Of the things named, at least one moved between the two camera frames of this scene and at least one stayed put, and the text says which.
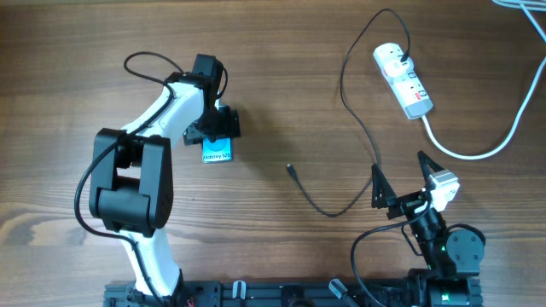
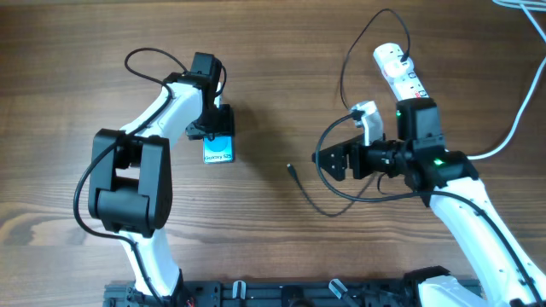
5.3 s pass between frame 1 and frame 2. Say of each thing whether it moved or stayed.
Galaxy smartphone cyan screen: stayed
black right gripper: moved
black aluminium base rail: stayed
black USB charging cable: stayed
